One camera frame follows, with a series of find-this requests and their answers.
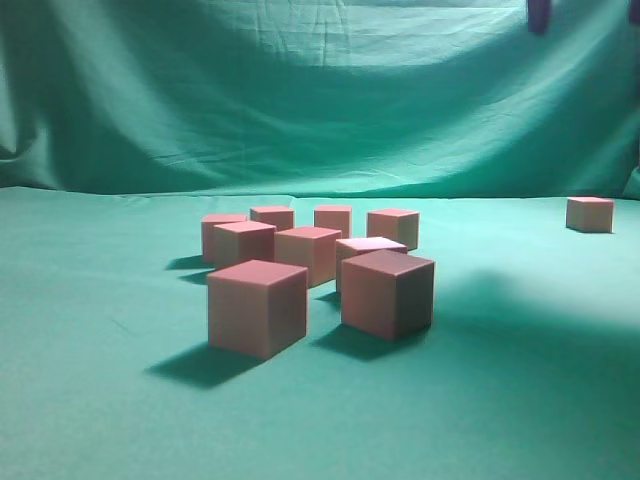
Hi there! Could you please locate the pink cube placed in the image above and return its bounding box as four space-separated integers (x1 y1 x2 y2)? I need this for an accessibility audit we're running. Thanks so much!
314 205 352 238
366 208 420 251
201 213 248 264

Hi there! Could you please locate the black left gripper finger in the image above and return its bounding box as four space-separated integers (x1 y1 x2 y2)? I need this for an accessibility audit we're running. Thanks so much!
526 0 552 34

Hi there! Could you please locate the pink cube column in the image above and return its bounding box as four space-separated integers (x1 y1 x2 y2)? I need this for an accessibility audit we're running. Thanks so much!
566 197 615 233
213 221 276 269
207 260 308 360
250 206 295 231
274 226 342 287
336 237 408 293
341 250 436 341

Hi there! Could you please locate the green cloth backdrop and cover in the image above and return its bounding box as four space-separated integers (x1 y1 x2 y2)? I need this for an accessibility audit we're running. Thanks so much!
1 1 639 479

